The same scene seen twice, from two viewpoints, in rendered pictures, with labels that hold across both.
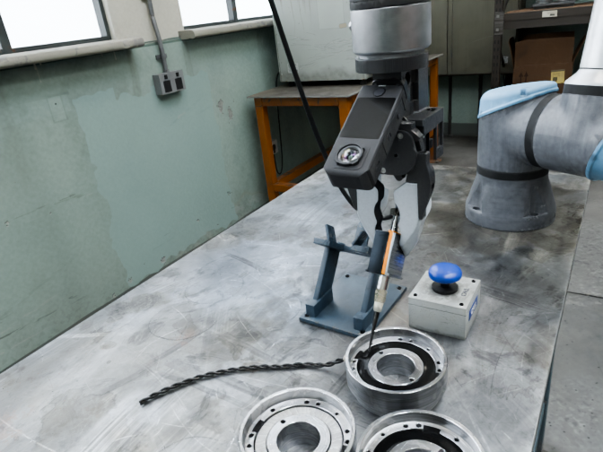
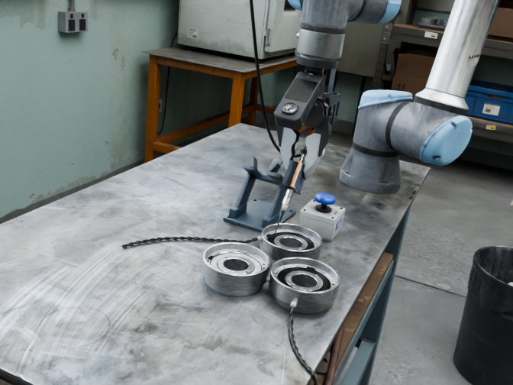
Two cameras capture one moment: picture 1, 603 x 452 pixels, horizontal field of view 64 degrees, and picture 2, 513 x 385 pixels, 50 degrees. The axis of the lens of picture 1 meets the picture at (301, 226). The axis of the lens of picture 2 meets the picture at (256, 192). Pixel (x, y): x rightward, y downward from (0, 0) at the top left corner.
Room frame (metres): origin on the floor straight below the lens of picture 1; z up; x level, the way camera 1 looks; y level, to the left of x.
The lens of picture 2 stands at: (-0.42, 0.17, 1.26)
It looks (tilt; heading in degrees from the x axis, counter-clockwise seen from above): 22 degrees down; 348
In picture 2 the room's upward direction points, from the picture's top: 7 degrees clockwise
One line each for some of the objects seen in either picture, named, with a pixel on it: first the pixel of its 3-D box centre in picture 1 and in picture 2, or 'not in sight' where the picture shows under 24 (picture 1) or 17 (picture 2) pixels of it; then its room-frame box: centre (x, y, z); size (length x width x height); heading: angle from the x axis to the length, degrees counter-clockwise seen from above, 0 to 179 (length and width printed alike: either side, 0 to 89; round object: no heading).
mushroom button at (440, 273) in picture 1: (444, 284); (323, 207); (0.51, -0.17, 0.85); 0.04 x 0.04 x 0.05
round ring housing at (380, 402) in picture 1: (396, 371); (290, 247); (0.40, -0.08, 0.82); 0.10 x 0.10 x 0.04
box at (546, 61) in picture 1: (545, 63); (421, 78); (3.54, -1.86, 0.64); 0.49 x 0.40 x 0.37; 61
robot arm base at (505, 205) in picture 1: (511, 188); (372, 163); (0.80, -0.38, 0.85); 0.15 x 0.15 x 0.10
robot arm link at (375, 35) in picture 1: (388, 32); (318, 44); (0.50, -0.11, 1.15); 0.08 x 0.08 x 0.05
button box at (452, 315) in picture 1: (446, 299); (322, 218); (0.52, -0.17, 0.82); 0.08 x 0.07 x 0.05; 146
